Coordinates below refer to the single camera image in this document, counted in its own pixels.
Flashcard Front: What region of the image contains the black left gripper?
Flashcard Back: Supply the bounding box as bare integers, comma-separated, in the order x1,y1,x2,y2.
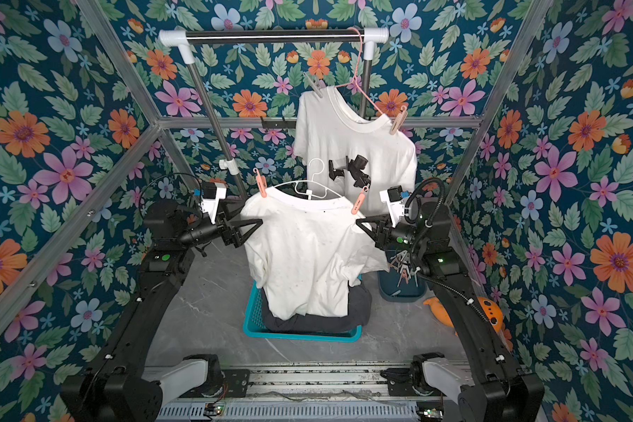
174,199,260,252

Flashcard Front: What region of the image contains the pink clothespin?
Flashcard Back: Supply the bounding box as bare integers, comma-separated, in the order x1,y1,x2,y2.
253,168,267,198
351,186,369,216

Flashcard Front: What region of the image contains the plain white t-shirt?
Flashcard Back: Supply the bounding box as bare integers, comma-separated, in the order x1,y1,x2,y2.
241,187,388,320

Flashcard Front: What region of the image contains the white plastic hanger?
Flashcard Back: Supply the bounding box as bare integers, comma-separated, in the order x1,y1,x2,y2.
274,158,342,200

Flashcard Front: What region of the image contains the dark grey t-shirt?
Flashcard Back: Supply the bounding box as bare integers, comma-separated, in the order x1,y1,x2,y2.
260,281,373,334

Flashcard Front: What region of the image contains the white printed t-shirt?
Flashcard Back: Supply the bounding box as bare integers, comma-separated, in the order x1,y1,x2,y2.
293,87,418,216

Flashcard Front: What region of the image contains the beige clothespin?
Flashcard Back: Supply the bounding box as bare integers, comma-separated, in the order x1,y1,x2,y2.
390,105,408,135

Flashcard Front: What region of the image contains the pink wire hanger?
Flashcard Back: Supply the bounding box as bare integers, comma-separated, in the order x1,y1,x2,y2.
336,26,390,117

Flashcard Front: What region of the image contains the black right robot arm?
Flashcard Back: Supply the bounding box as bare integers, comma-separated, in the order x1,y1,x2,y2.
356,178,544,421

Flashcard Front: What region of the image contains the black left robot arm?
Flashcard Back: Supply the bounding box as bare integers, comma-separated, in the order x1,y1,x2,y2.
60,200,263,421

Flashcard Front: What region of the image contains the teal clothespin tray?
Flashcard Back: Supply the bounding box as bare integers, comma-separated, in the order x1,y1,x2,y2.
377,250,427,302

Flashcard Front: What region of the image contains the teal laundry basket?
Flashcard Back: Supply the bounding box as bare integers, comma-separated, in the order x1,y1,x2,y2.
243,282,363,344

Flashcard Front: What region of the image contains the orange plush toy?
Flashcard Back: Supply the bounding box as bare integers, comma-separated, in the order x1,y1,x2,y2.
423,295,505,328

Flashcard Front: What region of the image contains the white steel clothes rack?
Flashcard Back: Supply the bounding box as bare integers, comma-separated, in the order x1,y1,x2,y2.
158,29,359,199

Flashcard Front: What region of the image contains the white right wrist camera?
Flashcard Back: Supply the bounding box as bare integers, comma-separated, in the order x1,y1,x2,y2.
379,186,409,228

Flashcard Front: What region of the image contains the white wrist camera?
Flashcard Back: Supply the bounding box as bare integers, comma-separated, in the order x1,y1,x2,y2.
379,186,409,228
199,182,227,224

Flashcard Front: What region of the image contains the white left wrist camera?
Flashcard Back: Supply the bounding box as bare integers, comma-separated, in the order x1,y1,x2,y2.
199,182,227,224

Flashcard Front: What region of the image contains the black wall hook rail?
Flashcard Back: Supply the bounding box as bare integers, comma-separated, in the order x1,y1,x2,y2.
260,117,296,129

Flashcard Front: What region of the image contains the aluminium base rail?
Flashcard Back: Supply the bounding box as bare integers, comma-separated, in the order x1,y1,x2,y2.
158,358,475,421

